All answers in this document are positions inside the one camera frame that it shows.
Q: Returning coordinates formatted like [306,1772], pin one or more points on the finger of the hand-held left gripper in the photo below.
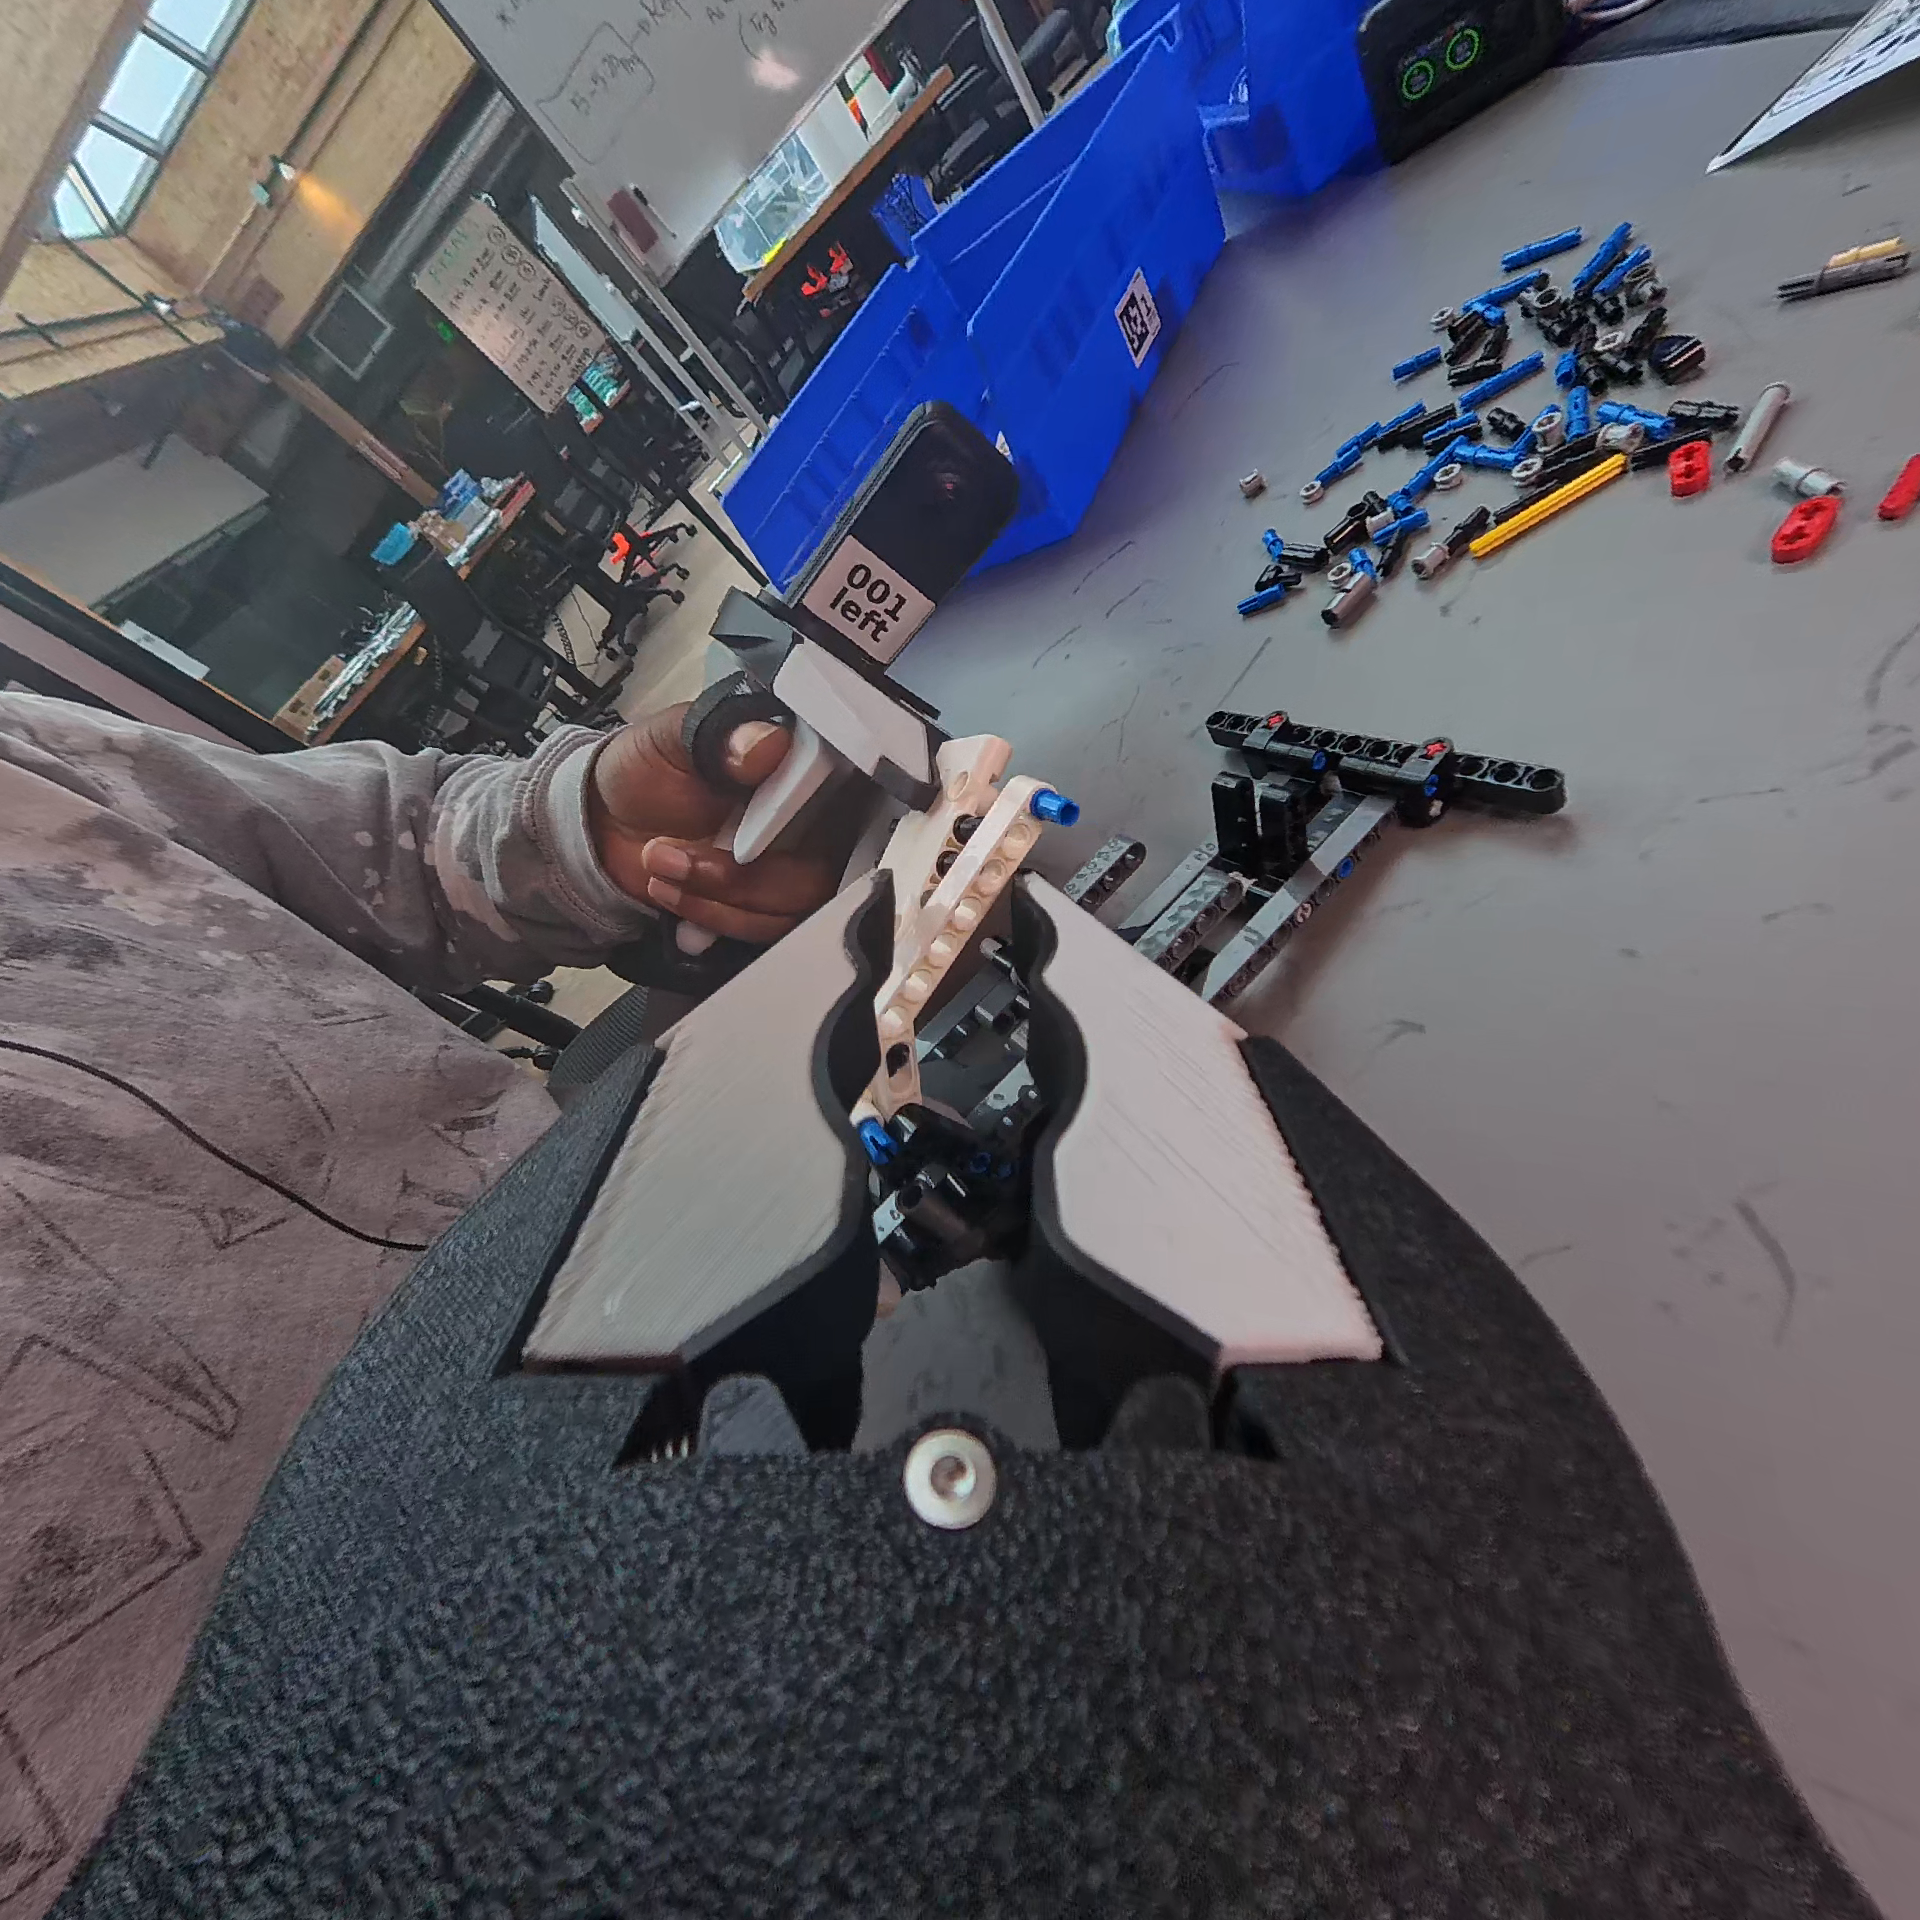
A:
[862,721]

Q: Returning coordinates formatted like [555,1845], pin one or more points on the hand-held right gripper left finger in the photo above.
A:
[691,1201]

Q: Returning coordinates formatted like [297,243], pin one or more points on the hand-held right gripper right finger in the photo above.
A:
[1201,1201]

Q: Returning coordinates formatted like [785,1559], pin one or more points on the partly built toy truck chassis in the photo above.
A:
[1382,751]

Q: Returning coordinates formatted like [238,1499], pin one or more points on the pile of blue black pins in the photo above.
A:
[1545,509]

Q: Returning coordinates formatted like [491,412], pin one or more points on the person's left forearm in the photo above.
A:
[375,841]

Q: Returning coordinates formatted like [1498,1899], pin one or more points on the blue plastic bin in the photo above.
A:
[1050,300]
[1289,91]

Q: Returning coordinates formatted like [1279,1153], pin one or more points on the cluttered workbench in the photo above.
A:
[406,599]

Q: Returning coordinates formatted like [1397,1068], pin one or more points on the white chart board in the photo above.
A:
[511,300]

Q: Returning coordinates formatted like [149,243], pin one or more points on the black device with green lights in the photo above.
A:
[1464,68]

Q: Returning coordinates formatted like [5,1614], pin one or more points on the pile of red white pieces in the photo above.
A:
[1803,529]

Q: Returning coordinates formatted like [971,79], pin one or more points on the large skylight window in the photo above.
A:
[136,106]

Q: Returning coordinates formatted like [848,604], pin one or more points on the black tan pin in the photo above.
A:
[1846,268]

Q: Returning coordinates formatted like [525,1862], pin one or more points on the printed sticker sheet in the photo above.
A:
[1829,77]

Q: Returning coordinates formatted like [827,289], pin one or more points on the wall whiteboard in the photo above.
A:
[675,91]

